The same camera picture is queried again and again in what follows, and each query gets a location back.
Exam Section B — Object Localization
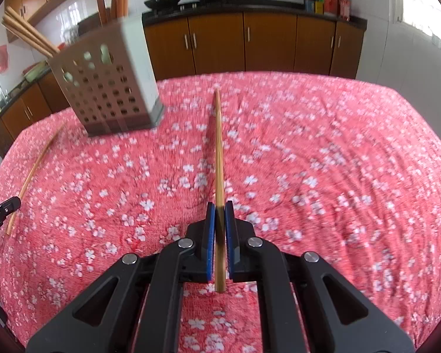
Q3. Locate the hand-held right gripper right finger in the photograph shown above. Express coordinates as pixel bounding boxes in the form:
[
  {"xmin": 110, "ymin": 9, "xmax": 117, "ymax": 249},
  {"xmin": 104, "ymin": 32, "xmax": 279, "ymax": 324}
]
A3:
[{"xmin": 224, "ymin": 199, "xmax": 416, "ymax": 353}]

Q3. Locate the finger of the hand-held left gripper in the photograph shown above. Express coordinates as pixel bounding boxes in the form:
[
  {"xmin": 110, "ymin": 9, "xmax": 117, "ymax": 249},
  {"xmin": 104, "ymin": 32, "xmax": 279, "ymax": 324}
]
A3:
[{"xmin": 0, "ymin": 197, "xmax": 22, "ymax": 226}]

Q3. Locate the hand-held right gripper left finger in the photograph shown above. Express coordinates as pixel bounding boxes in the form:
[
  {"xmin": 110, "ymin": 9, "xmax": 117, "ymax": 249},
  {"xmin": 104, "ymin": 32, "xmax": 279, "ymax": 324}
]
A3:
[{"xmin": 26, "ymin": 200, "xmax": 216, "ymax": 353}]

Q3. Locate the grey perforated utensil holder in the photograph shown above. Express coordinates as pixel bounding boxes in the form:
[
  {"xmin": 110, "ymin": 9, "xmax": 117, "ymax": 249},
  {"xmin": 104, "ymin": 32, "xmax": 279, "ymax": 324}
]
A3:
[{"xmin": 47, "ymin": 16, "xmax": 166, "ymax": 137}]

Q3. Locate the wooden sink base cabinet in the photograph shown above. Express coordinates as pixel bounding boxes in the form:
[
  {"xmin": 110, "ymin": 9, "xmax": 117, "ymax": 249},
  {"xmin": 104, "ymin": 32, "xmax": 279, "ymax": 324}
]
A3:
[{"xmin": 0, "ymin": 71, "xmax": 73, "ymax": 159}]

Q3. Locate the red floral tablecloth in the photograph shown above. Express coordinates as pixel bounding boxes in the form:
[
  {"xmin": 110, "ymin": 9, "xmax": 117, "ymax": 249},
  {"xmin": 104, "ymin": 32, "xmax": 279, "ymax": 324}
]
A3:
[{"xmin": 0, "ymin": 71, "xmax": 441, "ymax": 353}]

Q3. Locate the green basin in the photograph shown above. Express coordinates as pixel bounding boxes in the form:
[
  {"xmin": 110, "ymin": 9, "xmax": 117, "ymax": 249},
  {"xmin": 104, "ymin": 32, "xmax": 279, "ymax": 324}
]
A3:
[{"xmin": 24, "ymin": 60, "xmax": 51, "ymax": 82}]

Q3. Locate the dark appliance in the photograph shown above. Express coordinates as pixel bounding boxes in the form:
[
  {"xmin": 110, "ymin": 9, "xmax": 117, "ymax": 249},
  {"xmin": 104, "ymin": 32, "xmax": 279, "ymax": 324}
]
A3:
[{"xmin": 76, "ymin": 12, "xmax": 102, "ymax": 38}]

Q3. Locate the wooden base cabinet row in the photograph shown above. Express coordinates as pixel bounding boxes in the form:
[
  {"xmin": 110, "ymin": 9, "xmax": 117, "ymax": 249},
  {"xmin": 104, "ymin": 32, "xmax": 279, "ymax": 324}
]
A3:
[{"xmin": 143, "ymin": 9, "xmax": 366, "ymax": 81}]

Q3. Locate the black kitchen countertop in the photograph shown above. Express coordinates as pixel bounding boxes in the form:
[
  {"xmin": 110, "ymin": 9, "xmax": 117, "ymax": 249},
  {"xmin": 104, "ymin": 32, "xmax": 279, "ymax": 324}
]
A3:
[{"xmin": 141, "ymin": 0, "xmax": 369, "ymax": 31}]

